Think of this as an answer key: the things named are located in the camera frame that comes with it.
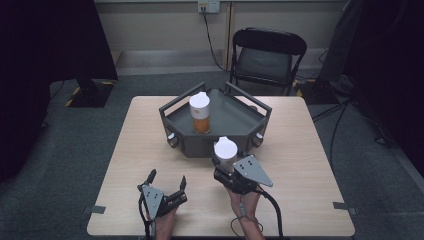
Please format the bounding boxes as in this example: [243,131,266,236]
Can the dark curtain with stand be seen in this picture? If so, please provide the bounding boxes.
[318,0,424,168]

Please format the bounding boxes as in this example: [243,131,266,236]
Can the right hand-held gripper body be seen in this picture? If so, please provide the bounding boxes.
[213,154,274,196]

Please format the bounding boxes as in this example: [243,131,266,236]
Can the black stand base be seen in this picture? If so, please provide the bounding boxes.
[64,79,116,109]
[294,78,340,105]

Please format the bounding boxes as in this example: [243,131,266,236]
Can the thin grey wrist wire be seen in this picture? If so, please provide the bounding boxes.
[230,194,264,236]

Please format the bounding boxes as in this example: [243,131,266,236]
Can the grey tape piece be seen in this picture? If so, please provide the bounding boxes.
[333,201,358,216]
[83,204,107,215]

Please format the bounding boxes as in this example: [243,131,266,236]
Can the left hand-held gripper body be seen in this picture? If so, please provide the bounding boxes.
[137,183,189,222]

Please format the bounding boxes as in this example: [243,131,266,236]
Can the white wall socket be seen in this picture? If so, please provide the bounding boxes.
[197,0,221,14]

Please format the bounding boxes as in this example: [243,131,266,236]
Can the black wall socket cable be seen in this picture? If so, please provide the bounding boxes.
[201,9,231,73]

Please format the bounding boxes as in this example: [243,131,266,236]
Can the white-lidded bottle pale contents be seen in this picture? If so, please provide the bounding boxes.
[213,135,239,174]

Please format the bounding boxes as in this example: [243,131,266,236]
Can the right hand-held gripper cable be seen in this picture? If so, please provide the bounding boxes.
[257,186,285,239]

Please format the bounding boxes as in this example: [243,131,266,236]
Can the left hand-held gripper cable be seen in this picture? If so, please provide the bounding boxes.
[138,196,153,240]

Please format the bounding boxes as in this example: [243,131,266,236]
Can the black curtain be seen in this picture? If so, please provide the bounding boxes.
[0,0,118,183]

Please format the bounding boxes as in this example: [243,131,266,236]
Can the person's left hand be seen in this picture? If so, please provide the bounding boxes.
[153,206,179,240]

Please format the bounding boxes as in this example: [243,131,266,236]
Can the black floor cable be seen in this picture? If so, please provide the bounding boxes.
[329,99,351,168]
[311,101,349,123]

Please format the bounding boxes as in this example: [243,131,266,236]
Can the hand-held gripper cable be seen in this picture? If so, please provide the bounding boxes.
[138,196,153,240]
[257,186,285,239]

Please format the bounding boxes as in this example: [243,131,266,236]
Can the black folding chair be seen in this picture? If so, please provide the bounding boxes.
[229,27,308,97]

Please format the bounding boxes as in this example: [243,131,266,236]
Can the person's right hand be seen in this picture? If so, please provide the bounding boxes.
[226,187,264,218]

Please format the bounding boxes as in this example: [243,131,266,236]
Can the dark grey corner shelf tray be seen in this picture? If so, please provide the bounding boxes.
[158,81,273,159]

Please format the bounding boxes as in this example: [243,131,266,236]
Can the white-lidded bottle amber contents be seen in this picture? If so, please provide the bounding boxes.
[188,91,212,134]

